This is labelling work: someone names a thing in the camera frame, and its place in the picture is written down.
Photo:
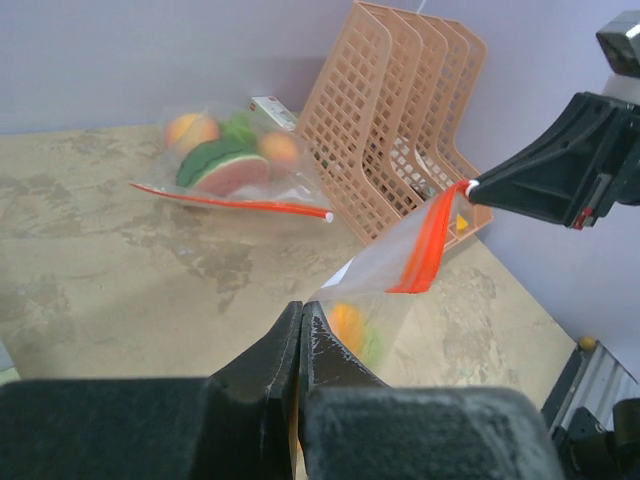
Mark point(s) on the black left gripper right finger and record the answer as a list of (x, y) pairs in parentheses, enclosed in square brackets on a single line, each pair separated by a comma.
[(355, 426)]

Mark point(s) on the fake peach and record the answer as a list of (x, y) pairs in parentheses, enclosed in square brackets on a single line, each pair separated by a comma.
[(187, 131), (280, 148)]

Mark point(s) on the green fake leafy vegetable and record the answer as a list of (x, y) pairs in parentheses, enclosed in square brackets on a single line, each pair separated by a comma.
[(238, 127)]

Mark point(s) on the green fake custard apple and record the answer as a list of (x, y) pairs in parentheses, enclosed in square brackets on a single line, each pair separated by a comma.
[(374, 349)]

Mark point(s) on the fake watermelon slice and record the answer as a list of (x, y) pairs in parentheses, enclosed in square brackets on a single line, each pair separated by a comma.
[(222, 167)]

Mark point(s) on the fake peach right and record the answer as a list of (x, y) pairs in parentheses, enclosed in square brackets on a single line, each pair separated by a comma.
[(280, 148)]

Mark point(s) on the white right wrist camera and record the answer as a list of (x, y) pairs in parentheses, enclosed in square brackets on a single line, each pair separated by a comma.
[(619, 41)]

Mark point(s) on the clear zip bag orange seal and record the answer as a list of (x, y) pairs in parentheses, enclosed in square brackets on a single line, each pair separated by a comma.
[(385, 278)]

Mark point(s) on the orange plastic file organizer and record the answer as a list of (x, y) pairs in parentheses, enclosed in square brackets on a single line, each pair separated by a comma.
[(382, 117)]

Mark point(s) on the small yellow ball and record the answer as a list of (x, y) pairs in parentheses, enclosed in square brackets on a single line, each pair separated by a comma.
[(588, 343)]

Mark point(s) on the aluminium frame rail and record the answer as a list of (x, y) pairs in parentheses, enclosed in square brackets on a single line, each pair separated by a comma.
[(594, 380)]

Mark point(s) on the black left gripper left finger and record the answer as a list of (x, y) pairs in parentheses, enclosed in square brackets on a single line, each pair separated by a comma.
[(238, 423)]

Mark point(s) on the yellow block in organizer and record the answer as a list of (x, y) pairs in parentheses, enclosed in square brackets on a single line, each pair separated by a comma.
[(461, 224)]

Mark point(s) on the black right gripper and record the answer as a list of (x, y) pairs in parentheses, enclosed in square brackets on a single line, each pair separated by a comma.
[(549, 180)]

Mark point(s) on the small white box behind organizer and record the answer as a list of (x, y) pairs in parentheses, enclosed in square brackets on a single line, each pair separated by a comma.
[(270, 107)]

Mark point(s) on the fake peach left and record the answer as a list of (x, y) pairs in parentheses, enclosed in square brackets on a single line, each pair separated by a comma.
[(187, 131)]

